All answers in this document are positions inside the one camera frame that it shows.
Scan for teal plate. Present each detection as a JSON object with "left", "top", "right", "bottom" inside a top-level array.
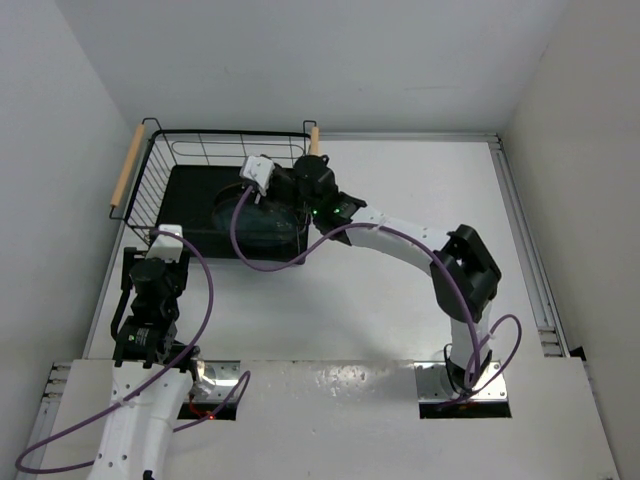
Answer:
[
  {"left": 212, "top": 197, "right": 299, "bottom": 248},
  {"left": 214, "top": 182, "right": 247, "bottom": 207}
]

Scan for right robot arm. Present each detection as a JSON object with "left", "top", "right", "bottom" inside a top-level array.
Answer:
[{"left": 258, "top": 155, "right": 502, "bottom": 392}]

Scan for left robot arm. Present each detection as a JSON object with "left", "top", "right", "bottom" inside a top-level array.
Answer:
[{"left": 89, "top": 244, "right": 197, "bottom": 479}]

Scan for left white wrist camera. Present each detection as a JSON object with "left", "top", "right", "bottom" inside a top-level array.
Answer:
[{"left": 145, "top": 224, "right": 183, "bottom": 263}]

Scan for right wooden rack handle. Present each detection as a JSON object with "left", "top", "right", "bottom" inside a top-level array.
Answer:
[{"left": 309, "top": 126, "right": 320, "bottom": 156}]

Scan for wooden rack handle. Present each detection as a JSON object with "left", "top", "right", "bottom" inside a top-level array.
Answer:
[
  {"left": 309, "top": 126, "right": 320, "bottom": 156},
  {"left": 110, "top": 123, "right": 146, "bottom": 208}
]

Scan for black wire dish rack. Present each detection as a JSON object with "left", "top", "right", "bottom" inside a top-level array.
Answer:
[{"left": 109, "top": 117, "right": 317, "bottom": 258}]

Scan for left wooden rack handle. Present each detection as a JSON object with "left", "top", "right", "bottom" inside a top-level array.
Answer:
[{"left": 110, "top": 123, "right": 146, "bottom": 208}]

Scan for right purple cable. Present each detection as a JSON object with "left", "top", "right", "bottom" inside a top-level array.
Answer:
[{"left": 230, "top": 187, "right": 523, "bottom": 404}]

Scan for purple cable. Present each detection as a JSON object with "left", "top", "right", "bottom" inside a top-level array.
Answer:
[
  {"left": 230, "top": 187, "right": 523, "bottom": 404},
  {"left": 13, "top": 228, "right": 251, "bottom": 472}
]

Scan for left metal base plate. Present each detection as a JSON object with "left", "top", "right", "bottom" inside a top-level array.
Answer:
[{"left": 193, "top": 360, "right": 241, "bottom": 403}]

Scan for metal base plate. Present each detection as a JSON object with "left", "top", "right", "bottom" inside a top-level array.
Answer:
[
  {"left": 414, "top": 361, "right": 508, "bottom": 404},
  {"left": 193, "top": 360, "right": 241, "bottom": 403}
]

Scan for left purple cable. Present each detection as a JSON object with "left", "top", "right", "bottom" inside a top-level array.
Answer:
[{"left": 13, "top": 228, "right": 251, "bottom": 472}]

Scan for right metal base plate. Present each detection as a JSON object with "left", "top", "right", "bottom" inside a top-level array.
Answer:
[{"left": 414, "top": 361, "right": 508, "bottom": 404}]

